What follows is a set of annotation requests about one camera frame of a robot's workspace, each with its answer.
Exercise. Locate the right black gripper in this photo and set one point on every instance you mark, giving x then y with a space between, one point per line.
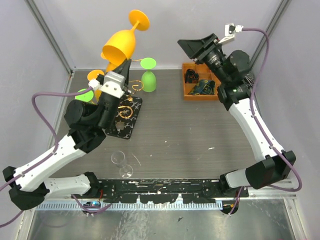
193 47

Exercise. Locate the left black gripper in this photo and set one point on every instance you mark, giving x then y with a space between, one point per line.
123 70

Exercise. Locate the orange goblet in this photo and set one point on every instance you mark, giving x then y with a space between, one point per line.
122 44
96 75
111 66

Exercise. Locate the green goblet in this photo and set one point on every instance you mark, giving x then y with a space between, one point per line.
86 97
148 78

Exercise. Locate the gold wine glass rack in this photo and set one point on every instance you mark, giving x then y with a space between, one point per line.
127 113

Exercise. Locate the clear wine glass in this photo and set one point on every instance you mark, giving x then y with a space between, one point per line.
119 159

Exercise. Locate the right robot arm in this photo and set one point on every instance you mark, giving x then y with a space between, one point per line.
273 163

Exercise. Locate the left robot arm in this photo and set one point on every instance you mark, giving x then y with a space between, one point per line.
31 183

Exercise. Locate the dark floral cloth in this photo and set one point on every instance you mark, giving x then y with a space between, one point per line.
203 87

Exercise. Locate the striped cloth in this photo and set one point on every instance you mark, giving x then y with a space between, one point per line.
249 79

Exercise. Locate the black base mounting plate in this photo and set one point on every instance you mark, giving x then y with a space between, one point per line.
159 191

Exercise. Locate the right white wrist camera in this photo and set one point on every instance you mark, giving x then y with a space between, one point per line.
230 31

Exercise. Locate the grey cable duct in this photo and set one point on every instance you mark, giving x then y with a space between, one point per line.
176 206

